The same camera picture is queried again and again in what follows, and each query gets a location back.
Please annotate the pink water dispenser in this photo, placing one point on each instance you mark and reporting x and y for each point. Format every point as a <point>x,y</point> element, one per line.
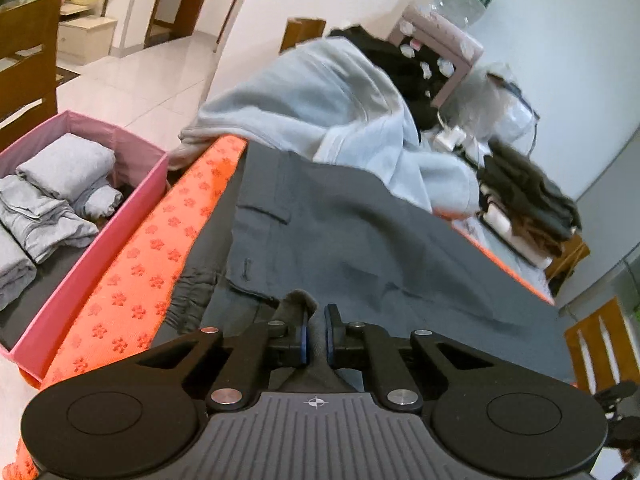
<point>450,35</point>

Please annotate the pile of dark folded clothes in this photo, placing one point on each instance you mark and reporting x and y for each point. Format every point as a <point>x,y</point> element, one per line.
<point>530,185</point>

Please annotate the crumpled folded grey garment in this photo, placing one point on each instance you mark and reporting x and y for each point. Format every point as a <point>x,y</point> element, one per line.
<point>45,225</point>

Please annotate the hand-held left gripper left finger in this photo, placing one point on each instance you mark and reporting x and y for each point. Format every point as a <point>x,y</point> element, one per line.
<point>303,340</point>

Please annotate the grey refrigerator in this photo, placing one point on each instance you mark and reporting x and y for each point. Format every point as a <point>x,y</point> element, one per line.
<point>610,230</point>

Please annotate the black clothes heap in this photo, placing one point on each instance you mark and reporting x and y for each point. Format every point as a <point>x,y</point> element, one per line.
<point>390,60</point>

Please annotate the white power adapter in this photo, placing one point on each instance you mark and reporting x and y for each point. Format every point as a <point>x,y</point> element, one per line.
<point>445,139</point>

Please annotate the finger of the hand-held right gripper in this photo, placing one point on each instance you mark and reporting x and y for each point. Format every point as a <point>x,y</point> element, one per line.
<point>617,391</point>

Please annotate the small wooden stool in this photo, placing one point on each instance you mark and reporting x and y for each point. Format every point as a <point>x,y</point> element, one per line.
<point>570,255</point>

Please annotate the wooden slatted chair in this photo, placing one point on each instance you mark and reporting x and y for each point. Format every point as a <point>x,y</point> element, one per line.
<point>30,25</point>
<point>580,340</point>

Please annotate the rolled grey garment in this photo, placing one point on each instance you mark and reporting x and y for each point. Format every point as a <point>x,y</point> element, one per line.
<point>97,202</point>

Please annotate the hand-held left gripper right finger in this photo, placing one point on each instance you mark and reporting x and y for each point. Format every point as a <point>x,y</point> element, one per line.
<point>329,335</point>

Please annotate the dark grey pants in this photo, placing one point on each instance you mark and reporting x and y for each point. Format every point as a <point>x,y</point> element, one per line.
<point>350,220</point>

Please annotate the curved wooden chair back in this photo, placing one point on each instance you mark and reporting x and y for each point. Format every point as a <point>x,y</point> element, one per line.
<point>300,32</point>

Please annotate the pink fabric storage box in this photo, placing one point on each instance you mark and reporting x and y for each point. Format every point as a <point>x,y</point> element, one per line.
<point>100,260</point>

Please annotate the white low cabinet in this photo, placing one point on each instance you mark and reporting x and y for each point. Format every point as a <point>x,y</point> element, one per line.
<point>85,40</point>

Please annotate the small folded grey garment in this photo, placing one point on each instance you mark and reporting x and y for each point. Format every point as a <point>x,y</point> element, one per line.
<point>65,160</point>

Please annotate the light blue hoodie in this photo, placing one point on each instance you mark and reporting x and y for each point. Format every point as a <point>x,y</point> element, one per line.
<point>300,90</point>

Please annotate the orange patterned mat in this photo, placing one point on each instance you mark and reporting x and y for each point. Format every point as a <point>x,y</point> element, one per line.
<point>140,270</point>

